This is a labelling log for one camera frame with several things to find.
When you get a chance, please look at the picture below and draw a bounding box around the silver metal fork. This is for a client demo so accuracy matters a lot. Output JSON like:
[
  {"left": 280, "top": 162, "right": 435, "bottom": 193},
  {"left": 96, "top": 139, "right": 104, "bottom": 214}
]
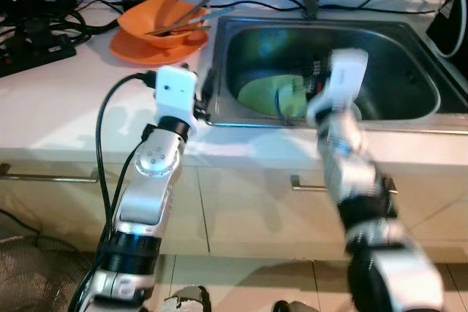
[{"left": 146, "top": 0, "right": 213, "bottom": 37}]

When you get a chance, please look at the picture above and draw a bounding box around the wire mesh fan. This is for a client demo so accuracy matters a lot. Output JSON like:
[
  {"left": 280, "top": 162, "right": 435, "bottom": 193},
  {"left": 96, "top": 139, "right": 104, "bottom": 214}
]
[{"left": 0, "top": 235, "right": 74, "bottom": 312}]

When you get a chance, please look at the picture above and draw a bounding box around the white hose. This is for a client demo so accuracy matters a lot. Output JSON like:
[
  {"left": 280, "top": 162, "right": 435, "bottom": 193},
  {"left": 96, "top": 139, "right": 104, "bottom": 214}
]
[{"left": 437, "top": 0, "right": 468, "bottom": 61}]

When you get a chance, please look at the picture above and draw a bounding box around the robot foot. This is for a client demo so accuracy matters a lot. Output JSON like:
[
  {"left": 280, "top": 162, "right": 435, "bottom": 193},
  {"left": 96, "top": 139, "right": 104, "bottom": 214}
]
[
  {"left": 161, "top": 286, "right": 213, "bottom": 312},
  {"left": 272, "top": 299, "right": 322, "bottom": 312}
]

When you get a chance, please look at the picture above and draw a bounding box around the blue handled utensil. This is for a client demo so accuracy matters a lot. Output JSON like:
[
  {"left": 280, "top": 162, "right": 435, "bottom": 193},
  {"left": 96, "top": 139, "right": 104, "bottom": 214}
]
[{"left": 170, "top": 7, "right": 236, "bottom": 31}]

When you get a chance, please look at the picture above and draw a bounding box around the black power strip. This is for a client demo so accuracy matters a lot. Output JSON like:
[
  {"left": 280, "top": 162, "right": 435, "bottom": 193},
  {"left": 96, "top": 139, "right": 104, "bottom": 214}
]
[{"left": 0, "top": 31, "right": 78, "bottom": 79}]

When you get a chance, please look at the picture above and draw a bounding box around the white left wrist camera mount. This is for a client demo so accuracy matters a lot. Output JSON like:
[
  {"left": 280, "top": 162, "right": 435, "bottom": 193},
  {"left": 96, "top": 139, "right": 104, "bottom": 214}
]
[{"left": 155, "top": 66, "right": 200, "bottom": 124}]

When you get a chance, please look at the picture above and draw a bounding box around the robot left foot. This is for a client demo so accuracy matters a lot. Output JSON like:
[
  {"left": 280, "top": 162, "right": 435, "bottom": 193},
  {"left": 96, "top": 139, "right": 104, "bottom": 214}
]
[{"left": 161, "top": 286, "right": 213, "bottom": 312}]

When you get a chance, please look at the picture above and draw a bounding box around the stainless steel sink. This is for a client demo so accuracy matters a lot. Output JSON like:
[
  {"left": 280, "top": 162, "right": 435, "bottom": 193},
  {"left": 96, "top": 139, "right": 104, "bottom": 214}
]
[{"left": 205, "top": 15, "right": 468, "bottom": 136}]

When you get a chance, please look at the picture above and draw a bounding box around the orange plastic plate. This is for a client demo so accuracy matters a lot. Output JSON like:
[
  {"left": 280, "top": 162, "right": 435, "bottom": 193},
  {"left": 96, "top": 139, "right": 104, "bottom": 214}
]
[{"left": 109, "top": 26, "right": 210, "bottom": 65}]

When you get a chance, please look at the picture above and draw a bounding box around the orange plastic bowl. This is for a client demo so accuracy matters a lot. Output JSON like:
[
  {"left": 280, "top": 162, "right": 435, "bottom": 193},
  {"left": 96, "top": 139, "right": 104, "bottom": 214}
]
[{"left": 117, "top": 0, "right": 214, "bottom": 50}]

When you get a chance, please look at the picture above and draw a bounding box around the silver drawer handle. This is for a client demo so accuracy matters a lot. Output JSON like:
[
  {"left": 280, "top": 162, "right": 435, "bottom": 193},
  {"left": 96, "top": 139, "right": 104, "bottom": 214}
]
[
  {"left": 0, "top": 164, "right": 99, "bottom": 184},
  {"left": 290, "top": 174, "right": 399, "bottom": 196}
]

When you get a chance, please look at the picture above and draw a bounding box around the pale green plate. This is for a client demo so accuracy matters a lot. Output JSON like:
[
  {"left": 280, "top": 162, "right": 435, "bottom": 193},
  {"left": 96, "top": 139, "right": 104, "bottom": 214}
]
[{"left": 238, "top": 75, "right": 364, "bottom": 121}]

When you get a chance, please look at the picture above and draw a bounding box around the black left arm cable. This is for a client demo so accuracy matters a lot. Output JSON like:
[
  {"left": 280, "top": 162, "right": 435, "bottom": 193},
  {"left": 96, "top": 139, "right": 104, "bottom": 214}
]
[{"left": 69, "top": 69, "right": 159, "bottom": 312}]

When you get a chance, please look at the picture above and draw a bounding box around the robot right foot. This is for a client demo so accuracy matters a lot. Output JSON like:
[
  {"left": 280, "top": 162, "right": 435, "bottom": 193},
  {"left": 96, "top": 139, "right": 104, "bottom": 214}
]
[{"left": 272, "top": 299, "right": 322, "bottom": 312}]

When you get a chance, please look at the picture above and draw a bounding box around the large black appliance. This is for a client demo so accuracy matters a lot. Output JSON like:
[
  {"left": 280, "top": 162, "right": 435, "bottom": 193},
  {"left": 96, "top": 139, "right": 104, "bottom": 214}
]
[{"left": 426, "top": 0, "right": 468, "bottom": 66}]

